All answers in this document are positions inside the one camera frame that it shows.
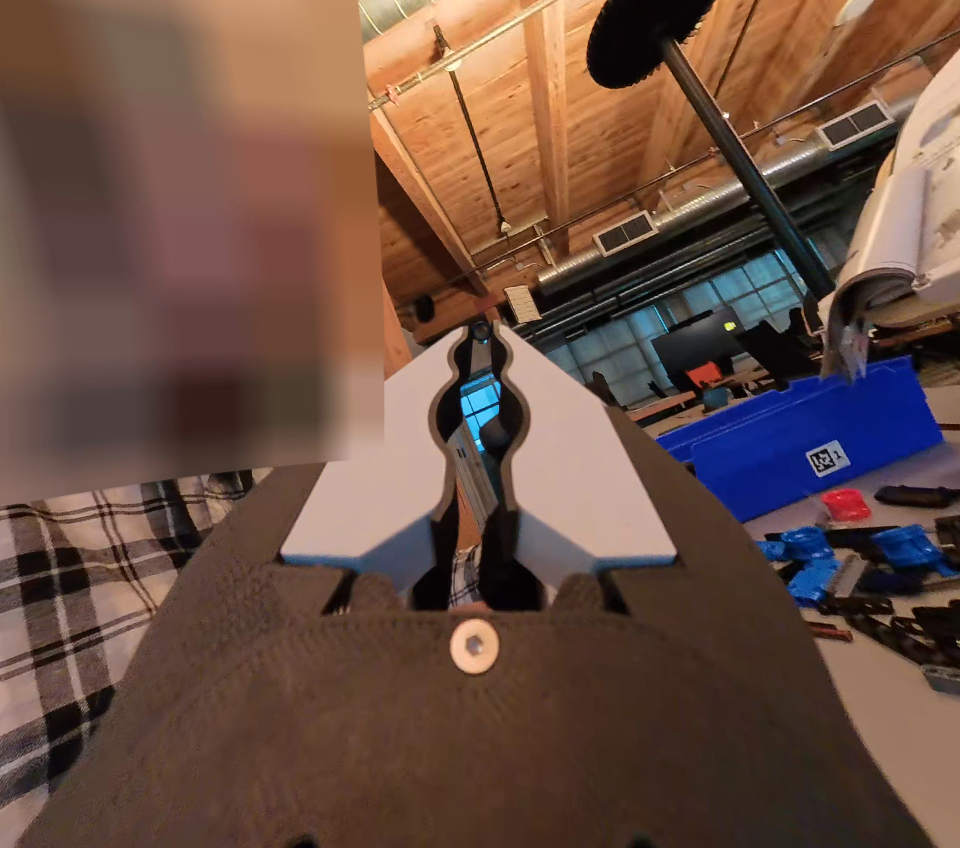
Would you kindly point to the long blue pin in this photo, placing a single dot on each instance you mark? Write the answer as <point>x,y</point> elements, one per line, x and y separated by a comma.
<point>482,333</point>

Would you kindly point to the white air vent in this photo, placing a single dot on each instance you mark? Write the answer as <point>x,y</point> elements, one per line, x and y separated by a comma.
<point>625,233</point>
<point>855,124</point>

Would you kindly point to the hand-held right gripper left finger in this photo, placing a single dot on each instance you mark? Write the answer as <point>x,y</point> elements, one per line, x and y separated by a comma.
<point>375,510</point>

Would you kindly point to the red wheel rim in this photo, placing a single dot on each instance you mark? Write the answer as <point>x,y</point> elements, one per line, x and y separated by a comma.
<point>846,504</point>

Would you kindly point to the black pillar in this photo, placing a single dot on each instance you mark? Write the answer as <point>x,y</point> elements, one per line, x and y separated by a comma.
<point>742,165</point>

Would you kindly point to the person's plaid shirt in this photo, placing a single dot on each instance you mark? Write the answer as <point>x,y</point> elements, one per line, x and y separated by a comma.
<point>75,600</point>

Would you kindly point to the blue wheel rim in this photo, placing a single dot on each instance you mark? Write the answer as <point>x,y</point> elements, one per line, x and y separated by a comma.
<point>904,546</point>
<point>806,542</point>

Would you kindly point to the brown axle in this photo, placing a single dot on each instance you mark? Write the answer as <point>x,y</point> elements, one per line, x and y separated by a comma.
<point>832,632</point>

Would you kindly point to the blue curved panel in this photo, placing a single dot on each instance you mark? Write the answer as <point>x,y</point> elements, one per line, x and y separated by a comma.
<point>769,549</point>

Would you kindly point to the blue plastic bin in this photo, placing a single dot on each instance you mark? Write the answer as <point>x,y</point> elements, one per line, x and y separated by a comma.
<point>750,458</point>

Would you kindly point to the black frame subassembly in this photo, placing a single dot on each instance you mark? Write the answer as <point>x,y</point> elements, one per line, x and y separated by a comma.
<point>949,540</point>

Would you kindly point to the orange chair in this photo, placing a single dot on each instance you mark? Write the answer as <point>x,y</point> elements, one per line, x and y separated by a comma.
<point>703,374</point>

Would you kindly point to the pile of black beams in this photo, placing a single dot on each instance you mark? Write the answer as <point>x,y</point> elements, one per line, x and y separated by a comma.
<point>900,630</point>

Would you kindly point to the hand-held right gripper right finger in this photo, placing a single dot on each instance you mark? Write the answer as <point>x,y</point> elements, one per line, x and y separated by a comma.
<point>585,488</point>

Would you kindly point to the black display screen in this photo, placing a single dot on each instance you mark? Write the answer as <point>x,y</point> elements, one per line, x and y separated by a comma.
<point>694,342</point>

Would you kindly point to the instruction booklet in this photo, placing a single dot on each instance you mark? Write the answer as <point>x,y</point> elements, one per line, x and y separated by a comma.
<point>900,225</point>

